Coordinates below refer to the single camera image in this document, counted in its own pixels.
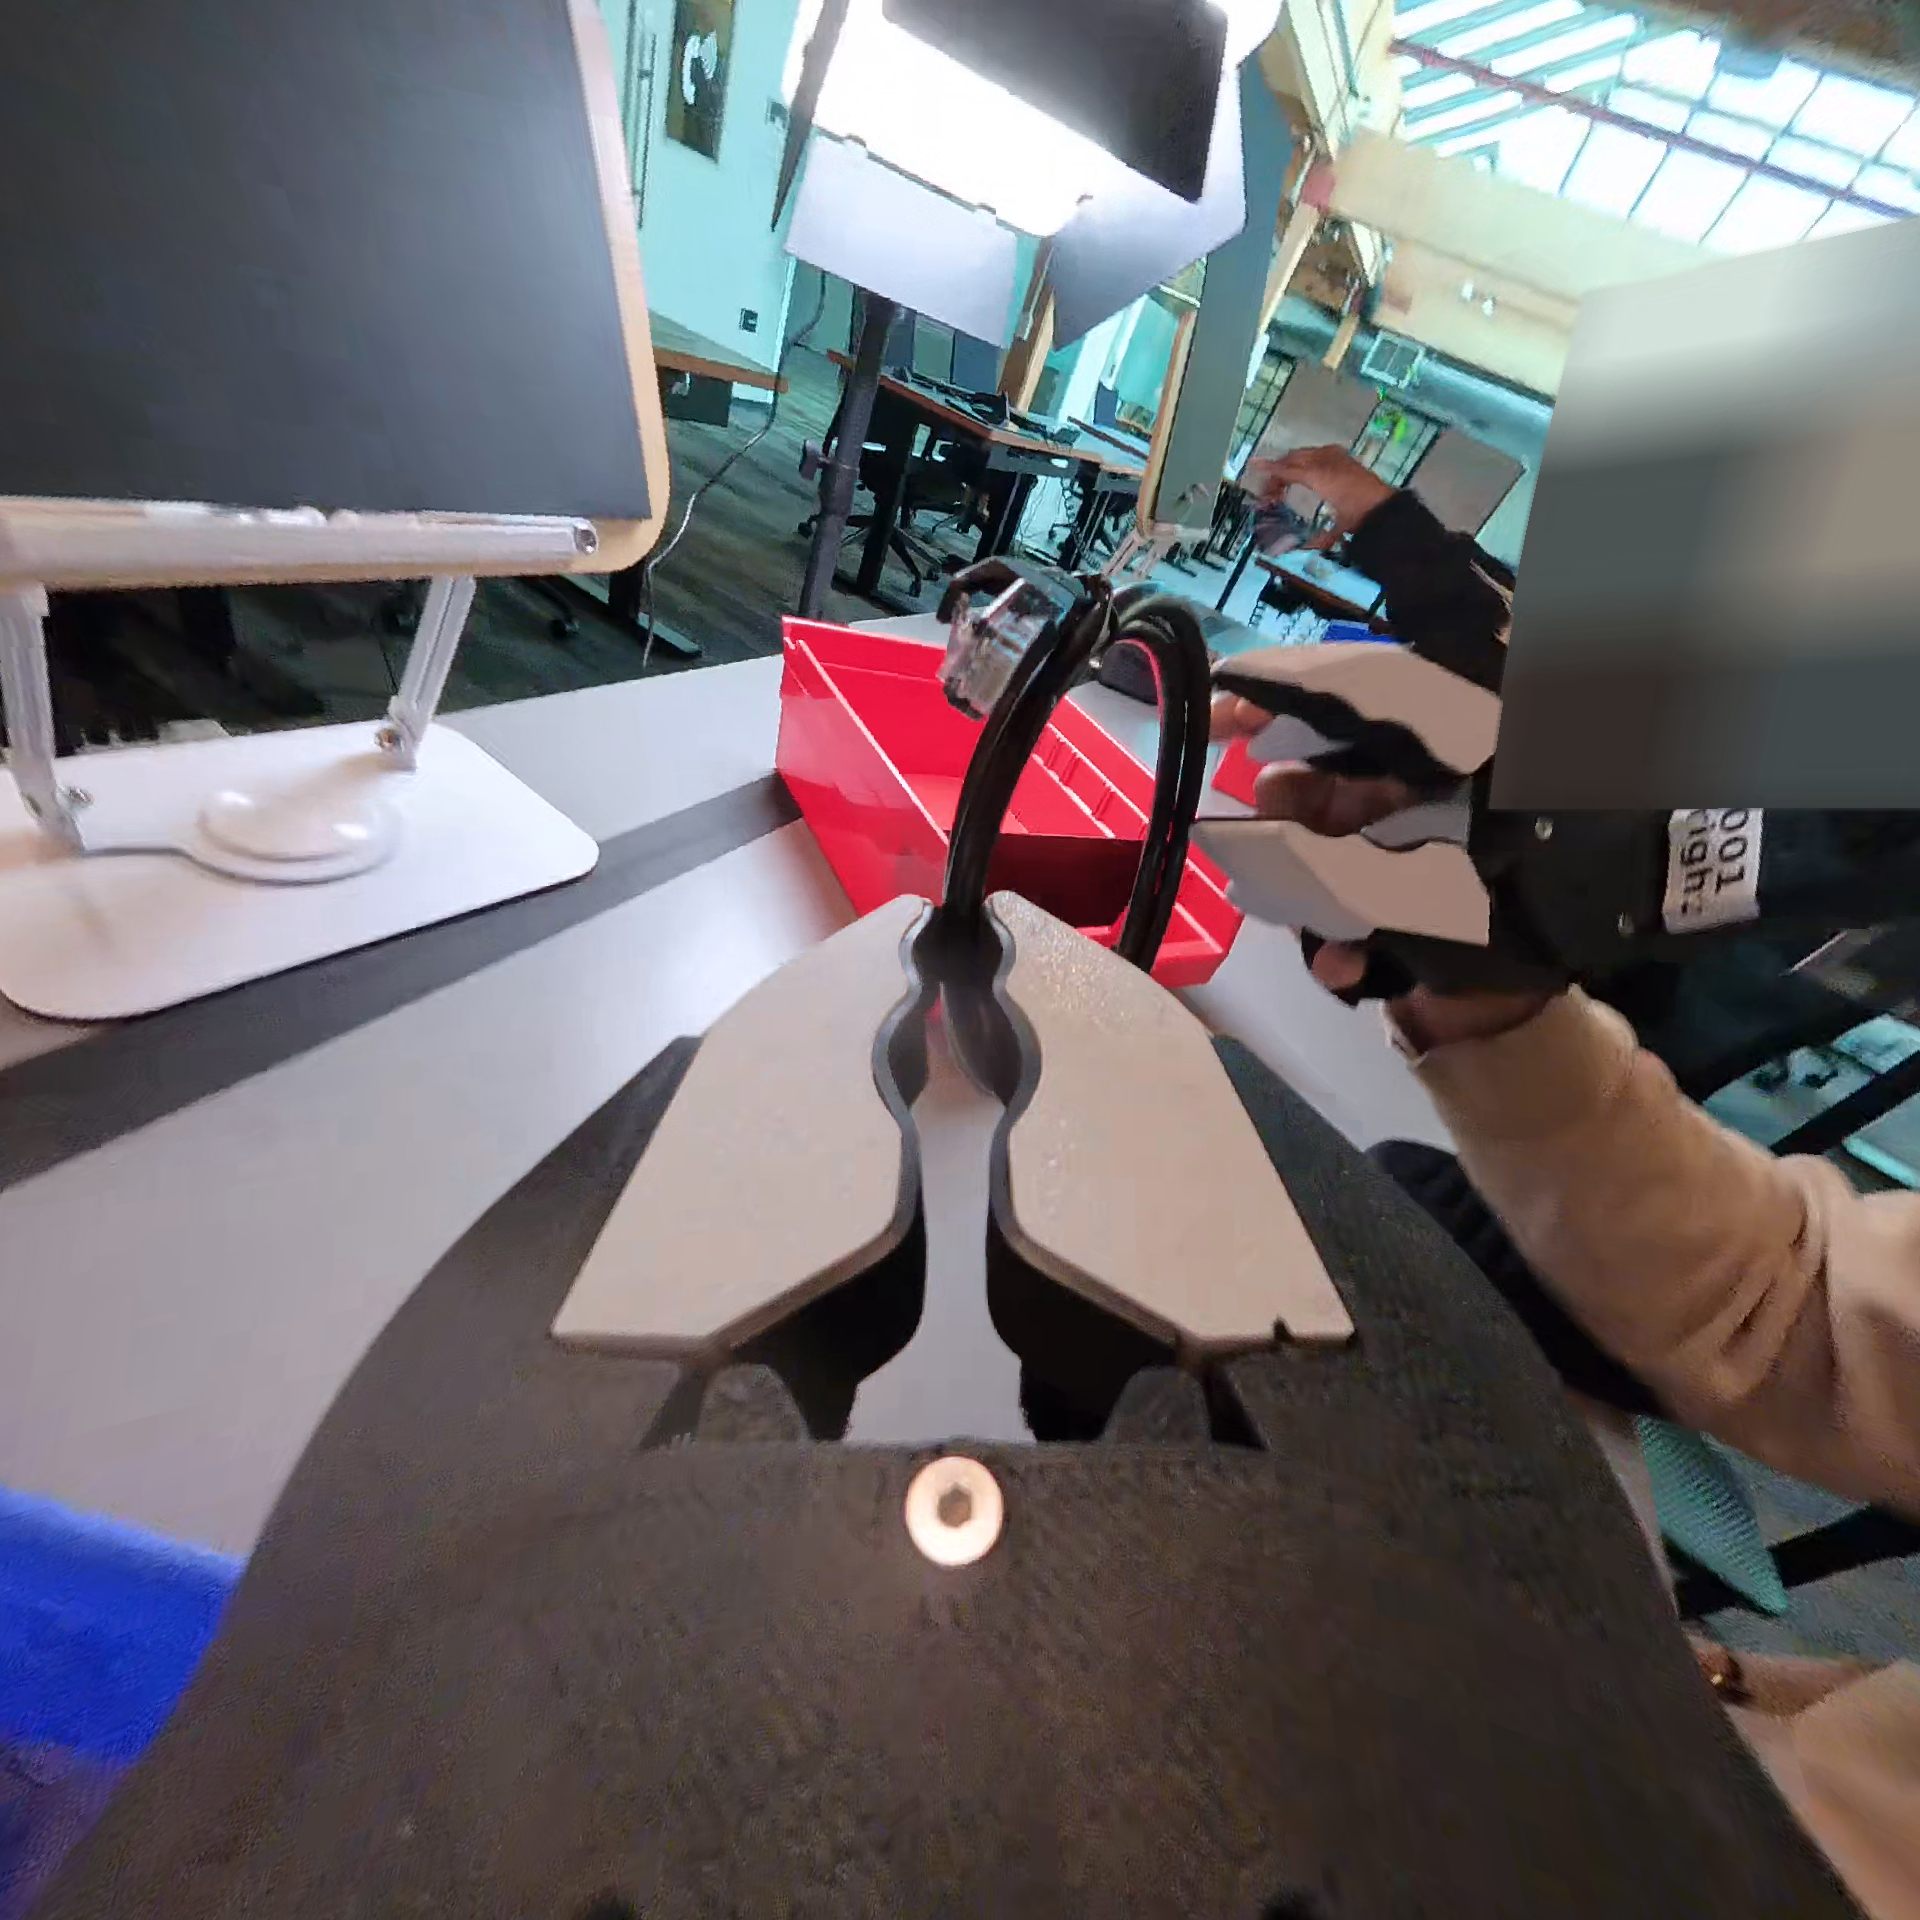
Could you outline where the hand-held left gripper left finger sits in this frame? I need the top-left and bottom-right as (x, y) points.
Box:
(551, 897), (926, 1363)

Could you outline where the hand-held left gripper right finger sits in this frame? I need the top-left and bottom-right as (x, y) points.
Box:
(984, 891), (1359, 1365)

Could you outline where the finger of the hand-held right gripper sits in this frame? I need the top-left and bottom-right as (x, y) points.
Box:
(1188, 813), (1497, 951)
(1208, 643), (1504, 784)

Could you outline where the black network cable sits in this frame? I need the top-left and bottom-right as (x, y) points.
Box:
(933, 556), (1220, 1100)

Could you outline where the blue storage bin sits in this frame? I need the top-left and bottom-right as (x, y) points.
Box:
(0, 1482), (251, 1920)

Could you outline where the person's right hand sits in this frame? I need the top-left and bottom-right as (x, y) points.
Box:
(1257, 754), (1567, 1057)

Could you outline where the black light stand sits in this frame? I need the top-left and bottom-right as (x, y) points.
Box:
(796, 285), (904, 620)

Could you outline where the teal office chair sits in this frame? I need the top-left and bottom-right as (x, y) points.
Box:
(1632, 1416), (1797, 1616)

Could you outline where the studio light panel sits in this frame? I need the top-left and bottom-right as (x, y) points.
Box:
(768, 0), (1296, 354)

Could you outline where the person's beige hoodie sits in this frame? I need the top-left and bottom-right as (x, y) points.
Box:
(1696, 1641), (1920, 1920)

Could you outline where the framed logo sign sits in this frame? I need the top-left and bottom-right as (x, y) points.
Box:
(662, 0), (740, 163)

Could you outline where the black screen wooden frame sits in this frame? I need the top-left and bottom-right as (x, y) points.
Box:
(0, 0), (671, 579)
(1136, 60), (1296, 544)

